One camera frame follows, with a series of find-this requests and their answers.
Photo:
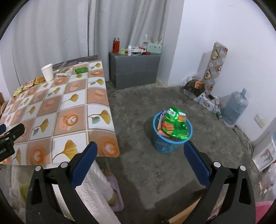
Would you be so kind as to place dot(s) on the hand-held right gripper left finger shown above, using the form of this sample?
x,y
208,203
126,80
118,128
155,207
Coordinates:
x,y
84,165

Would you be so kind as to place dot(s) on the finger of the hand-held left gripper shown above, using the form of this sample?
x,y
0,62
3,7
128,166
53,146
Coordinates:
x,y
16,130
2,128

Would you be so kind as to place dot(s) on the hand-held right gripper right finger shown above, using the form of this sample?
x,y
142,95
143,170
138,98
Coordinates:
x,y
197,164

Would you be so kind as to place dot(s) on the blue plastic basket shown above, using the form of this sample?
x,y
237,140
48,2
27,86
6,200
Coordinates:
x,y
166,144

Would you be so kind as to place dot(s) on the large green red chip bag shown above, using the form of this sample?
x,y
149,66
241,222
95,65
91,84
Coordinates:
x,y
174,122

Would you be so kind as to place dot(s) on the yellow small packet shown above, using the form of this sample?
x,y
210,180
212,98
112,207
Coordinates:
x,y
18,91

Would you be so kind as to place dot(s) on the pink slipper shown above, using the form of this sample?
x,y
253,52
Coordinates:
x,y
115,189

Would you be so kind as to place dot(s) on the orange white small packet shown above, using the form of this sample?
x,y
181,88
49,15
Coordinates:
x,y
29,84

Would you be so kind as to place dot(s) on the table with patterned cloth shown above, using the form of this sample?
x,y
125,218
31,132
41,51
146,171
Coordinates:
x,y
64,107

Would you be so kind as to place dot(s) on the gold small packet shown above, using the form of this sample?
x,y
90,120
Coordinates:
x,y
40,80

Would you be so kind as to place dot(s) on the white paper cup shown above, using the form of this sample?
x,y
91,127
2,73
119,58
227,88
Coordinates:
x,y
47,73

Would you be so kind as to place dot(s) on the blue water jug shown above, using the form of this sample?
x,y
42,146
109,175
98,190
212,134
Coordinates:
x,y
235,107

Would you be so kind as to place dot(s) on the olive white box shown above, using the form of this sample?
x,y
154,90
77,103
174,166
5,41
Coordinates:
x,y
64,72

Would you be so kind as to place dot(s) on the dark snack box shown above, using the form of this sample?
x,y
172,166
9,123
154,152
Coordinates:
x,y
194,87

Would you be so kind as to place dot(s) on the small green packet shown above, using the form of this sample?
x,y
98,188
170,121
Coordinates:
x,y
81,70

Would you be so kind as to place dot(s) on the dark printed board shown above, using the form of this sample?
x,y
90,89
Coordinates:
x,y
73,61

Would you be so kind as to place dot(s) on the white leaning panel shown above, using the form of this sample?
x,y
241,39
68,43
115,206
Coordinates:
x,y
204,64

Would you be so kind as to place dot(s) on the grey cabinet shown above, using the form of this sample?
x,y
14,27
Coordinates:
x,y
133,71

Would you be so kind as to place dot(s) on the grey curtain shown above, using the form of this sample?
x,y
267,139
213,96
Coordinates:
x,y
64,32

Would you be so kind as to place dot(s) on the small green cup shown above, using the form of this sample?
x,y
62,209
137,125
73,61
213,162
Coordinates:
x,y
123,51

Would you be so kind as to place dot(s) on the white small bottle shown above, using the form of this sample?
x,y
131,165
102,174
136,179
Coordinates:
x,y
129,51

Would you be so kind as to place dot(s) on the green white desk calendar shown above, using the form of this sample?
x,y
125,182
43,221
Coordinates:
x,y
154,48

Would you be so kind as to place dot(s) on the red thermos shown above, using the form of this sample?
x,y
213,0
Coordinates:
x,y
116,45

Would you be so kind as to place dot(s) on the white power strip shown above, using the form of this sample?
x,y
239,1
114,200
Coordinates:
x,y
138,51

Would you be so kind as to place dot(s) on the wall socket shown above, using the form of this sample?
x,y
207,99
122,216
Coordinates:
x,y
259,121

